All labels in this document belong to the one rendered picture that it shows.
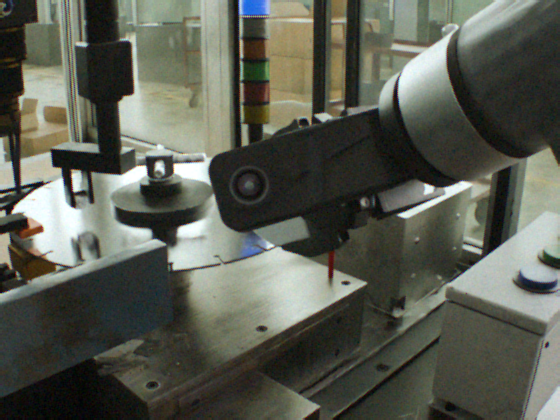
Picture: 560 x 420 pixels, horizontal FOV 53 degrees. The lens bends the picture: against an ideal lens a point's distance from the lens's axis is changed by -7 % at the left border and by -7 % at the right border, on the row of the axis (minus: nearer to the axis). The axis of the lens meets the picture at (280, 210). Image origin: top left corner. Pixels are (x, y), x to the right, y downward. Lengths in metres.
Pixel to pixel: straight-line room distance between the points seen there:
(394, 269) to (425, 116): 0.49
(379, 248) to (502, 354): 0.26
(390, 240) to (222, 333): 0.27
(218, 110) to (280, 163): 0.91
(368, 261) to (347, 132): 0.47
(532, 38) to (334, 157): 0.13
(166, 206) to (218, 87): 0.66
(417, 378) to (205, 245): 0.31
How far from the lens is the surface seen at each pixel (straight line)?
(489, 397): 0.63
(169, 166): 0.62
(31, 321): 0.39
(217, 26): 1.22
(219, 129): 1.25
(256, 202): 0.33
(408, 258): 0.77
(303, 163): 0.33
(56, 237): 0.58
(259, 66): 0.87
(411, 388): 0.69
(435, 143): 0.30
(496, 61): 0.27
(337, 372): 0.69
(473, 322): 0.59
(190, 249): 0.53
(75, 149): 0.58
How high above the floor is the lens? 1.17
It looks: 21 degrees down
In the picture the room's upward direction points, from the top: straight up
